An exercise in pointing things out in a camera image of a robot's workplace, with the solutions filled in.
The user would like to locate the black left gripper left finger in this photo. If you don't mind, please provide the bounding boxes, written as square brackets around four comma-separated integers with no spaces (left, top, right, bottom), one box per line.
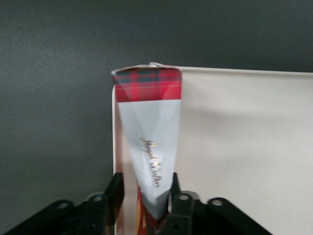
[104,172,126,235]

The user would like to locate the red cookie box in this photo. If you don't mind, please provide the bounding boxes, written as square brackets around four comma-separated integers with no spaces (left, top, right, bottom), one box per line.
[111,62,183,235]

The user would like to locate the beige plastic tray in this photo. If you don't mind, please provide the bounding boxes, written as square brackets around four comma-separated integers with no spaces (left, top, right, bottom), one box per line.
[112,65,313,235]

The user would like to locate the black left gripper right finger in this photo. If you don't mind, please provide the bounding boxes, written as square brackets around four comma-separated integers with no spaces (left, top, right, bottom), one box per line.
[163,172,194,235]

